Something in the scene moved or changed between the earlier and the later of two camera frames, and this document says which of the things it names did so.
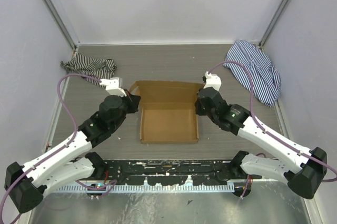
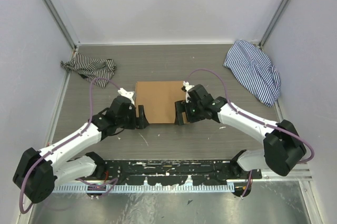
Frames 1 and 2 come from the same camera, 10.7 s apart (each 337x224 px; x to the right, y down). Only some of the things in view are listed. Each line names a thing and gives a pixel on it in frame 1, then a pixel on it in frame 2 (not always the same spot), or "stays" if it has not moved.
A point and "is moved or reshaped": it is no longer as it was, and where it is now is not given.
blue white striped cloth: x=265 y=77 stays
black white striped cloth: x=100 y=69 stays
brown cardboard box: x=168 y=113 is moved or reshaped
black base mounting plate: x=169 y=170 stays
